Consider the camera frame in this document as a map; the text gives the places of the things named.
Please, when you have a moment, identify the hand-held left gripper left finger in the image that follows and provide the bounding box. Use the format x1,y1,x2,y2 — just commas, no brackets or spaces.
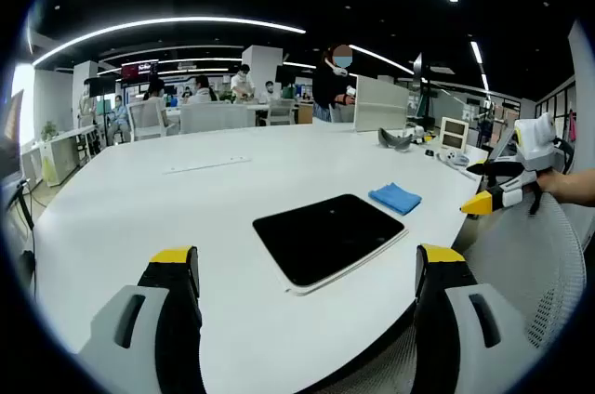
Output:
77,245,208,394

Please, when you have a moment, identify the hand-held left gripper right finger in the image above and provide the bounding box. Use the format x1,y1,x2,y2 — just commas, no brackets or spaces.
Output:
408,243,536,394

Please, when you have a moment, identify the blue cleaning cloth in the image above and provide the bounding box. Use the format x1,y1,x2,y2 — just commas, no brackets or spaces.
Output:
367,182,424,217

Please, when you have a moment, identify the person's right hand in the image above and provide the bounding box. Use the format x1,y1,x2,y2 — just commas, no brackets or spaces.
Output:
522,167,569,196

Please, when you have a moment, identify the white round device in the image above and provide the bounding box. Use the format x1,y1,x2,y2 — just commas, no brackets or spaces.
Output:
438,147,471,168

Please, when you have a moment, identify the white box device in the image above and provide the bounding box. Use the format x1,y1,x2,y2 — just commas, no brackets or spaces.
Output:
438,115,471,151

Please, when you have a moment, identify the white mesh office chair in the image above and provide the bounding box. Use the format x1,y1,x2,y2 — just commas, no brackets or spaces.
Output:
324,189,588,394

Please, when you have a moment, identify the grey headset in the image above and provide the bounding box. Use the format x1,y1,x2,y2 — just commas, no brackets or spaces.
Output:
377,126,415,152

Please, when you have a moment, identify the white desk divider panel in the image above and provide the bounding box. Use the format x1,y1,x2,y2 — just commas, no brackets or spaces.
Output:
353,74,411,134

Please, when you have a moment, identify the black laptop on stand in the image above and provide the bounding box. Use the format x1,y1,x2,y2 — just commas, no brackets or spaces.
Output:
0,88,25,177

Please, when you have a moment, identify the white table cable cover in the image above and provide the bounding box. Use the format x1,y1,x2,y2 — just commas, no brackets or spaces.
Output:
162,156,253,176

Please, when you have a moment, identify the red wall screen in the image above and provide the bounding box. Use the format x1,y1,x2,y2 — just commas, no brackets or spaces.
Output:
121,59,160,85

